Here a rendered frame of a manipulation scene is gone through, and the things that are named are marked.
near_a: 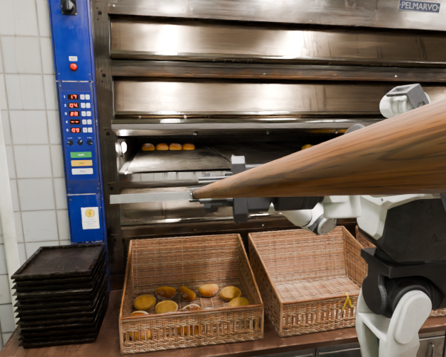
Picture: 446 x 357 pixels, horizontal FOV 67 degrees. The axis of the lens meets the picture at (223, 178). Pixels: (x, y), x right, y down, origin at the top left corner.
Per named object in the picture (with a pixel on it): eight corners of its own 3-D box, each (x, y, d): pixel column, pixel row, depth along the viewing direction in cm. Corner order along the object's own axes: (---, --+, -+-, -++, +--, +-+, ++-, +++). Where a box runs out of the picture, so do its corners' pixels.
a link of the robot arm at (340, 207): (305, 219, 57) (371, 216, 57) (299, 157, 58) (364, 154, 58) (289, 220, 68) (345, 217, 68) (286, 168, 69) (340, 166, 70)
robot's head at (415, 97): (415, 108, 86) (401, 83, 84) (439, 108, 78) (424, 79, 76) (394, 122, 86) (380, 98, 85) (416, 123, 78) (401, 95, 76)
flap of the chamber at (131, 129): (111, 129, 141) (117, 135, 160) (472, 127, 173) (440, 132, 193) (111, 124, 141) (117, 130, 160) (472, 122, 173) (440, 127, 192)
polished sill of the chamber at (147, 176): (119, 179, 166) (119, 171, 165) (435, 168, 198) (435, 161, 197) (117, 182, 160) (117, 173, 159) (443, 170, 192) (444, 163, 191)
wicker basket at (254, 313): (132, 290, 171) (129, 238, 165) (239, 280, 180) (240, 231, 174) (118, 357, 124) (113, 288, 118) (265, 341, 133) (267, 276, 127)
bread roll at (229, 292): (241, 299, 157) (240, 301, 161) (241, 285, 160) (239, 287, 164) (220, 300, 156) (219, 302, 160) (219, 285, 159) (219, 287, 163)
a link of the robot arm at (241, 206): (232, 151, 57) (301, 148, 57) (229, 158, 66) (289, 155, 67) (236, 226, 56) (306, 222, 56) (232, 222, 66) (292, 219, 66)
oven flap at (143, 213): (121, 225, 164) (120, 185, 166) (438, 207, 196) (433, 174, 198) (120, 225, 160) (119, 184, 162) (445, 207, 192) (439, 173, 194)
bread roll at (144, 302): (156, 308, 150) (156, 309, 155) (155, 292, 153) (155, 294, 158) (133, 311, 148) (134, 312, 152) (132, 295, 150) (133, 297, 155)
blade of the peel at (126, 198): (274, 195, 117) (273, 187, 117) (110, 203, 108) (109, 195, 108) (249, 196, 152) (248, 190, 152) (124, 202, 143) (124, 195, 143)
